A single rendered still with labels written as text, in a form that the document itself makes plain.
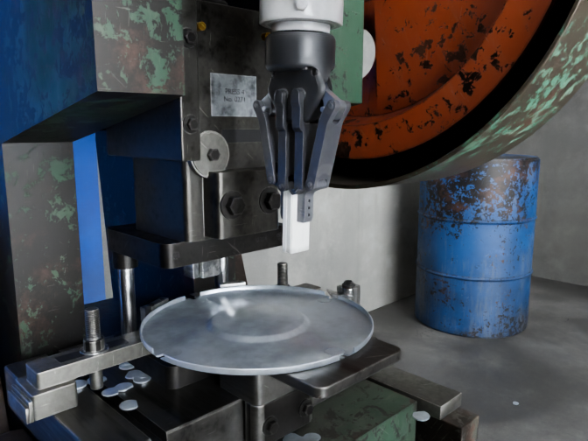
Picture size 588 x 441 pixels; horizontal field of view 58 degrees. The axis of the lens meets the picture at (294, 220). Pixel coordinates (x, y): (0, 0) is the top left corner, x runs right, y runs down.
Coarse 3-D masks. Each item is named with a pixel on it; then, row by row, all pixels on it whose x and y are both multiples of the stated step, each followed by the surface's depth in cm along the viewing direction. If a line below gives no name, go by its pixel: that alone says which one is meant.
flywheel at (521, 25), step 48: (384, 0) 91; (432, 0) 85; (480, 0) 79; (528, 0) 71; (384, 48) 93; (432, 48) 86; (480, 48) 77; (528, 48) 73; (384, 96) 94; (432, 96) 83; (480, 96) 78; (384, 144) 91; (432, 144) 89
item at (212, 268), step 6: (192, 264) 73; (198, 264) 74; (204, 264) 73; (210, 264) 74; (216, 264) 75; (186, 270) 74; (192, 270) 73; (198, 270) 74; (204, 270) 73; (210, 270) 74; (216, 270) 75; (192, 276) 73; (198, 276) 74; (204, 276) 74
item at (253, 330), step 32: (224, 288) 81; (256, 288) 82; (288, 288) 82; (160, 320) 69; (192, 320) 69; (224, 320) 67; (256, 320) 67; (288, 320) 67; (320, 320) 69; (352, 320) 69; (160, 352) 59; (192, 352) 59; (224, 352) 59; (256, 352) 59; (288, 352) 59; (320, 352) 59; (352, 352) 59
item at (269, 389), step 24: (360, 360) 57; (384, 360) 58; (240, 384) 64; (264, 384) 62; (288, 384) 54; (312, 384) 52; (336, 384) 52; (264, 408) 63; (288, 408) 66; (312, 408) 68; (264, 432) 63; (288, 432) 66
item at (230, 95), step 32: (224, 32) 64; (256, 32) 67; (224, 64) 64; (256, 64) 68; (224, 96) 65; (256, 96) 68; (224, 128) 66; (256, 128) 69; (160, 160) 66; (224, 160) 65; (256, 160) 70; (160, 192) 67; (192, 192) 64; (224, 192) 63; (256, 192) 67; (160, 224) 68; (192, 224) 64; (224, 224) 64; (256, 224) 67
